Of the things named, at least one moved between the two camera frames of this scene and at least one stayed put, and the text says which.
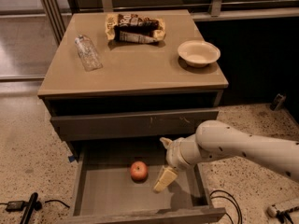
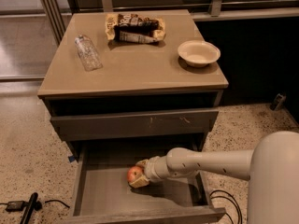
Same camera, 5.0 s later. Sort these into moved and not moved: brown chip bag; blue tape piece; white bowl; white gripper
Moved: white gripper
Not moved: blue tape piece; brown chip bag; white bowl
